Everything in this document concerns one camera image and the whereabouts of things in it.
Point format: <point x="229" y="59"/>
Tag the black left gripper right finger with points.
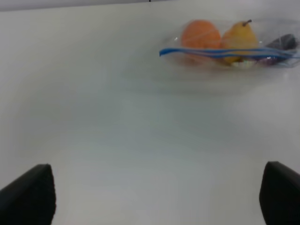
<point x="279" y="195"/>

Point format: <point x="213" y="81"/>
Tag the dark purple eggplant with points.
<point x="285" y="43"/>

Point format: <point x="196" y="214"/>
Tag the yellow pear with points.
<point x="239" y="36"/>

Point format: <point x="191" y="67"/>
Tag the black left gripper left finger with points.
<point x="30" y="199"/>

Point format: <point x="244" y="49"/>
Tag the clear zip bag blue seal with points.
<point x="266" y="31"/>

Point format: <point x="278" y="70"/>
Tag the orange fruit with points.
<point x="201" y="34"/>

